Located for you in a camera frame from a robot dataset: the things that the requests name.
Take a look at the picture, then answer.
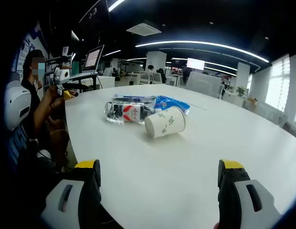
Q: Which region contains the white table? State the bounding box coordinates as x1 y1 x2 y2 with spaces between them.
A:
64 83 296 229

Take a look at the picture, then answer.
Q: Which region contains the ceiling air vent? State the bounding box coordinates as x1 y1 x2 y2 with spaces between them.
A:
126 21 162 37

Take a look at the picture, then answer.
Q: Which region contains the person's head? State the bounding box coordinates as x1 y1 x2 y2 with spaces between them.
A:
21 49 46 82

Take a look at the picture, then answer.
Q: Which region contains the hanging white screen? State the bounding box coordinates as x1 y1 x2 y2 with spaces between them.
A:
187 57 205 70

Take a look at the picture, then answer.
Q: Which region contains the blue tissue pack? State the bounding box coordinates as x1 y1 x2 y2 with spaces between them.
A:
154 94 190 115

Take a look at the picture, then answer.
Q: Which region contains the white partition panel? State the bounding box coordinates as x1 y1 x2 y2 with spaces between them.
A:
186 71 222 96

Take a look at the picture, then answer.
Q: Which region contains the large office window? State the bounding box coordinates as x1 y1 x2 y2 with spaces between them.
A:
264 54 293 113

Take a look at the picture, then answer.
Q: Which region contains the blue white wall poster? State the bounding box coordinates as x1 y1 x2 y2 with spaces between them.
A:
18 31 47 72

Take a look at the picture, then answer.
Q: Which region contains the white chest device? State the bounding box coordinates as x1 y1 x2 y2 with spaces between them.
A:
4 80 32 132

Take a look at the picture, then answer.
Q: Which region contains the open laptop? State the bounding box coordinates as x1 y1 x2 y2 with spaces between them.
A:
82 44 105 73

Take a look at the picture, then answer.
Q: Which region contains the person's left hand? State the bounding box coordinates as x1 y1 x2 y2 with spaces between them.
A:
44 84 65 107

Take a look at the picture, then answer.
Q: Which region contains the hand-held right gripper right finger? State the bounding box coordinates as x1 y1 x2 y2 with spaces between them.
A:
217 159 282 229

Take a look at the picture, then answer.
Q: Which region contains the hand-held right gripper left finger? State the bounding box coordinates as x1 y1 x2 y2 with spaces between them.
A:
40 159 103 229

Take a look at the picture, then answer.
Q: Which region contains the person in dark shirt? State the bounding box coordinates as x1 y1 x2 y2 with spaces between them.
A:
2 78 76 229

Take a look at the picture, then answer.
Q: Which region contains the ceiling light strip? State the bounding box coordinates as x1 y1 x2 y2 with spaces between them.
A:
108 0 126 12
135 40 270 63

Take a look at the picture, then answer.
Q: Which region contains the clear plastic water bottle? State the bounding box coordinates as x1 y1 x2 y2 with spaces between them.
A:
104 100 160 125

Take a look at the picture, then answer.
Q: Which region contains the wet wipes pack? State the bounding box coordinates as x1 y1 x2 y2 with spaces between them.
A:
113 94 158 103

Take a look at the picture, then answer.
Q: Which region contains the white green-patterned paper cup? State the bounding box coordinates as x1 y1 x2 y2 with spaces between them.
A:
144 106 187 139

